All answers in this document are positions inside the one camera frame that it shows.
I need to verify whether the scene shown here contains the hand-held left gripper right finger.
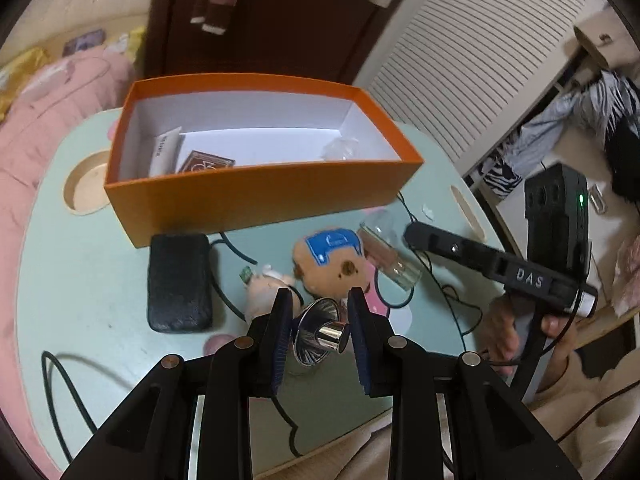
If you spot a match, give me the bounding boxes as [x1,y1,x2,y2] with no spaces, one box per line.
[347,287,583,480]

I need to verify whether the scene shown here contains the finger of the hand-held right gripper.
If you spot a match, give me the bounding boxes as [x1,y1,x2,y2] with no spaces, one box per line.
[403,221,507,281]

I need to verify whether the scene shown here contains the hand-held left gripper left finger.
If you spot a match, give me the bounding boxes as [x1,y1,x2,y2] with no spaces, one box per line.
[60,287,296,480]

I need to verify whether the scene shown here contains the small metal funnel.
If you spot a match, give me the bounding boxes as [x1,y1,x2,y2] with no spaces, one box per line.
[291,297,349,367]

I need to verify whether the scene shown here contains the orange cardboard box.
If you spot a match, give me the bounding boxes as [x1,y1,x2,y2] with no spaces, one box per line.
[104,73,425,249]

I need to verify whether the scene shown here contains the person's right forearm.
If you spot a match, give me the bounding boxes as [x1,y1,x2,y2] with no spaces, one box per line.
[530,327,640,416]

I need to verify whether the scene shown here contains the person's right hand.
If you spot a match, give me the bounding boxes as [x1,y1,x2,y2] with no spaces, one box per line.
[477,296,573,378]

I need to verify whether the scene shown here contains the pink plush toy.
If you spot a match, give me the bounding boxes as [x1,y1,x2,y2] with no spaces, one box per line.
[244,266,304,325]

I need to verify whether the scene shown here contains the clear glass jar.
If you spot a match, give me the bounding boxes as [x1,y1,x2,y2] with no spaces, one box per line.
[356,208,422,290]

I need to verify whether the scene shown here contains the brown plush toy blue patch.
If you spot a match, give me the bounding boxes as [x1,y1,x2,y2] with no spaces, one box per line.
[292,228,372,297]

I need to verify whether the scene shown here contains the black and white striped cloth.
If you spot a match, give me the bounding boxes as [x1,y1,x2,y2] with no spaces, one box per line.
[477,70,640,196]

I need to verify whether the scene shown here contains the black textured pouch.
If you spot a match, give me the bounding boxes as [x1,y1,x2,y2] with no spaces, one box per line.
[146,233,213,334]

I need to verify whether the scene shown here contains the clear plastic wrapper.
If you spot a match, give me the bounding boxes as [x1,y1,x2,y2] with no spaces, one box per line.
[321,136,364,162]

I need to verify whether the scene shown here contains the white ribbed panel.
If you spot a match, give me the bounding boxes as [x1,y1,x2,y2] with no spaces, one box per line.
[352,0,608,177]

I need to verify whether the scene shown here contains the brown card pack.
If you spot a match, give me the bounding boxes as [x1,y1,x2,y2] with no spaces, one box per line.
[176,149,236,174]

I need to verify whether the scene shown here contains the white tube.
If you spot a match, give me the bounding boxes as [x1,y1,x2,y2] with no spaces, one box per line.
[148,127,182,177]

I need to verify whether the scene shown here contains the dark brown wooden door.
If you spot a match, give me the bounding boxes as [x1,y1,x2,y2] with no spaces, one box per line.
[142,0,401,86]

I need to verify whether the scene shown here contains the pink blanket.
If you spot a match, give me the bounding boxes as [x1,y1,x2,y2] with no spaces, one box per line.
[0,50,137,476]

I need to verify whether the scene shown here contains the yellow cloth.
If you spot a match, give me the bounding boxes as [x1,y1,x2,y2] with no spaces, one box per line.
[0,27,147,118]

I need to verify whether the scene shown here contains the thin black cable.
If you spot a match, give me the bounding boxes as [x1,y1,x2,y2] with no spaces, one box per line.
[372,192,506,365]

